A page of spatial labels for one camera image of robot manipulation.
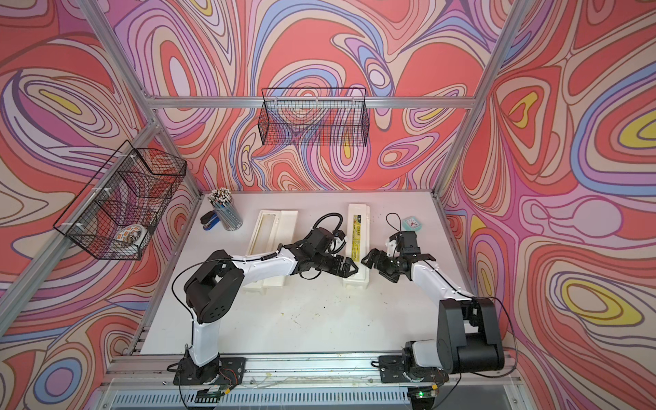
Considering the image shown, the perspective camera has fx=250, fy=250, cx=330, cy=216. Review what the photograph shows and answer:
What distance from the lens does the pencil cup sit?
95 cm

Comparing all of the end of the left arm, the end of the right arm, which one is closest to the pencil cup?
the end of the left arm

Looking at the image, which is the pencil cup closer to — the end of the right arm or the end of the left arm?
the end of the left arm
